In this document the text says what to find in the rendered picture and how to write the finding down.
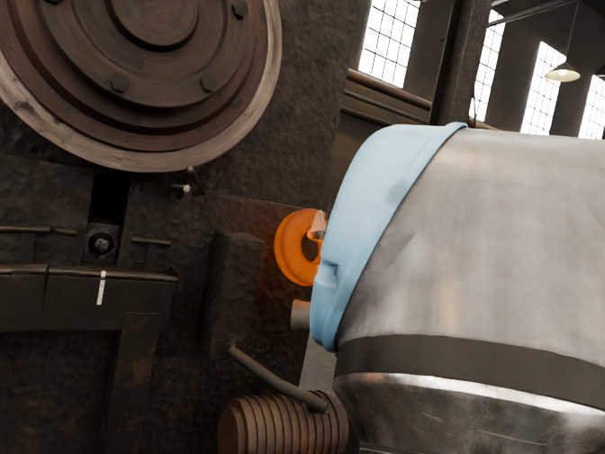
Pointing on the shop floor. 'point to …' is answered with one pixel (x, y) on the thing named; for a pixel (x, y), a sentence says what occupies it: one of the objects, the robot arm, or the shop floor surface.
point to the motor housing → (281, 426)
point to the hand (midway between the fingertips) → (312, 237)
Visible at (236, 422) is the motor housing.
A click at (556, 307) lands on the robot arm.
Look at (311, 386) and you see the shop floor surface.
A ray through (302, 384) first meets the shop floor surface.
